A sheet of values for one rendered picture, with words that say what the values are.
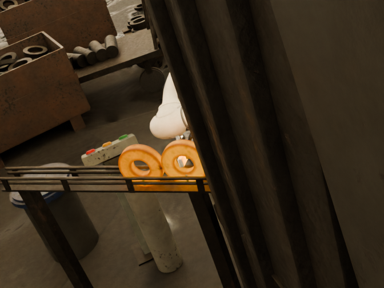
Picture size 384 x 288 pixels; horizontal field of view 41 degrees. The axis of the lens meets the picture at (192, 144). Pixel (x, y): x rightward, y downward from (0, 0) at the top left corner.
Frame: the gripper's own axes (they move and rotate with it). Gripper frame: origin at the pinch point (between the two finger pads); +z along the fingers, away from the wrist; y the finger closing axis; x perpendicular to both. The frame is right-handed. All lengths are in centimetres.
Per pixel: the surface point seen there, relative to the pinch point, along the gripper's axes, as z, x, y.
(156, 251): -22, -59, 37
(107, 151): -32, -12, 46
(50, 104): -158, -38, 160
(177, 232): -50, -71, 39
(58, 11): -307, -3, 220
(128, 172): 1.6, -2.6, 20.1
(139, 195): -21.5, -28.0, 33.6
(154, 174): 1.6, -4.1, 11.3
